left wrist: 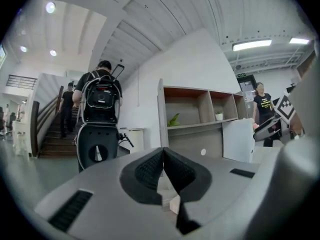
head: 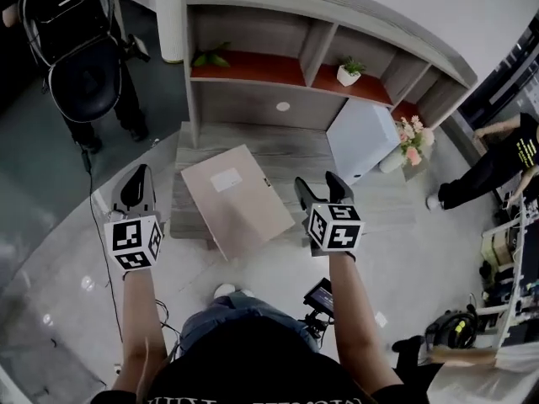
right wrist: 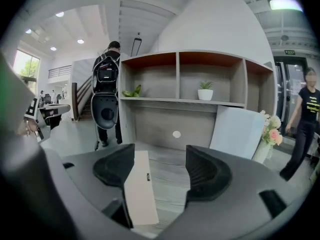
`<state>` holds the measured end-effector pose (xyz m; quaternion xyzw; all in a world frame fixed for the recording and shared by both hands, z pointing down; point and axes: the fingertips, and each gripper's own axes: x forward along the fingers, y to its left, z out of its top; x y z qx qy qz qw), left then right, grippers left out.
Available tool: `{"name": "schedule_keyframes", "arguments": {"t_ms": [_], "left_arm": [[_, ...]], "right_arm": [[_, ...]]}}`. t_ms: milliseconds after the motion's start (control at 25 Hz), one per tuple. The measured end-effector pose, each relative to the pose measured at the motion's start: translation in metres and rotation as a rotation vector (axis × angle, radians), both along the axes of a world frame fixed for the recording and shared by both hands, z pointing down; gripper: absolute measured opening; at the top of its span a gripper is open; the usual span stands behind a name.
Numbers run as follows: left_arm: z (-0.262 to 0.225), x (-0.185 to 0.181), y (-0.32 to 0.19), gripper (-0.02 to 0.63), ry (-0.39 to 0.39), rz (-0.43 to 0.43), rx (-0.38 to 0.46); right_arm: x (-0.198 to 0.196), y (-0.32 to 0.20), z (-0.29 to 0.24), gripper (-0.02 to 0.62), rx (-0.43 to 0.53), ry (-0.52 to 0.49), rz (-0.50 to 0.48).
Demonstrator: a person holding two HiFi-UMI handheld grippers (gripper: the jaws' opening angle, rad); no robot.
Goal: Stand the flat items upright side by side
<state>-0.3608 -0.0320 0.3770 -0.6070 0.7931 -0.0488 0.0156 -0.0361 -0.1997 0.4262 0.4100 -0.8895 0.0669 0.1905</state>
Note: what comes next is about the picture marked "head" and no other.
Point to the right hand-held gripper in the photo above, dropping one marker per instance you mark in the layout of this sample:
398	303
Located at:
337	230

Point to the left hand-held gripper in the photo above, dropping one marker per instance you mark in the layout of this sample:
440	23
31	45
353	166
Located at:
126	236

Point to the light blue box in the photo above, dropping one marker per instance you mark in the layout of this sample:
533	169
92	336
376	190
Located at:
362	141

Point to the beige cardboard box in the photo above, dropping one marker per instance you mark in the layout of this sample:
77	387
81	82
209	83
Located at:
240	213

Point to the person's left forearm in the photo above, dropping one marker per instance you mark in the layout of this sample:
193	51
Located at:
141	331

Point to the person's right forearm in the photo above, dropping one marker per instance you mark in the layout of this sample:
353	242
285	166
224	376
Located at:
358	322

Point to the white ribbed vase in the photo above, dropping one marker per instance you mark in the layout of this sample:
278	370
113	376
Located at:
391	163

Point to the pink and white flower bouquet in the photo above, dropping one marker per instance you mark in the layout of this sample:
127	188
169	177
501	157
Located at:
414	141

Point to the small black monitor rig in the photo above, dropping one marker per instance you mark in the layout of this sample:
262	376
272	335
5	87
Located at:
320	299

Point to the grey wooden desk with shelves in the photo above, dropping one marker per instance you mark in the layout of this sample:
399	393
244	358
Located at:
261	99

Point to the small plant in white pot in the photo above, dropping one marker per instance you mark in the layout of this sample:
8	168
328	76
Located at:
348	76

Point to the person's right white shoe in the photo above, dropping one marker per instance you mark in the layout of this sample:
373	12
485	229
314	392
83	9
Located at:
248	293

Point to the person's white shoe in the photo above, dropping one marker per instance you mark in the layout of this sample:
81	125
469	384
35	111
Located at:
224	290
248	293

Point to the person's left white shoe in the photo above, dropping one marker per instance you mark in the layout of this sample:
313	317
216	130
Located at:
224	290

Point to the white paper scrap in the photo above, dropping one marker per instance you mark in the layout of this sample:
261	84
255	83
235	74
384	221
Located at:
381	319

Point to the person's legs in blue jeans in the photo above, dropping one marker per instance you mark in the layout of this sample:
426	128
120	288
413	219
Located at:
252	314

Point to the green leafy plant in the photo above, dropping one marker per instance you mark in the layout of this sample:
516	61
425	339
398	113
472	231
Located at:
210	59

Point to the white curved counter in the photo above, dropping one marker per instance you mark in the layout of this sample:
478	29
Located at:
170	23

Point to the person's black shirt torso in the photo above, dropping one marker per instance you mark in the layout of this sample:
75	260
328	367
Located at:
252	373

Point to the black glass double door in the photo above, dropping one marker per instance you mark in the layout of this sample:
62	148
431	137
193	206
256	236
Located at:
497	91

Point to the white long office bench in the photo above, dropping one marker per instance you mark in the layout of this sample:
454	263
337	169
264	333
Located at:
516	267

